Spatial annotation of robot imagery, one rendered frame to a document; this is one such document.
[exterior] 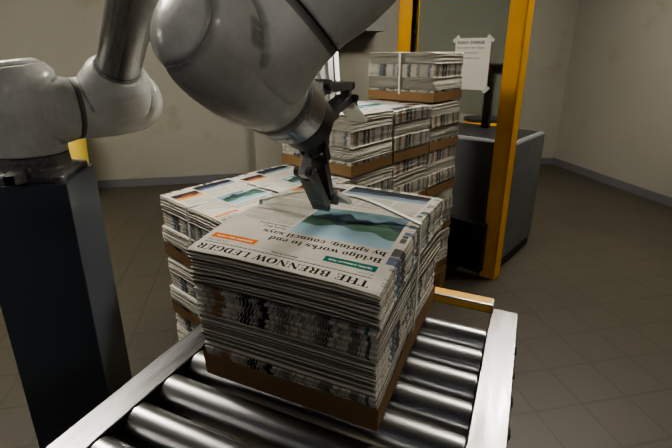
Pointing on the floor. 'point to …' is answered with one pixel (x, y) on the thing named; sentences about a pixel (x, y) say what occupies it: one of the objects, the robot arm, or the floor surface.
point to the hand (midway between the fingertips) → (349, 157)
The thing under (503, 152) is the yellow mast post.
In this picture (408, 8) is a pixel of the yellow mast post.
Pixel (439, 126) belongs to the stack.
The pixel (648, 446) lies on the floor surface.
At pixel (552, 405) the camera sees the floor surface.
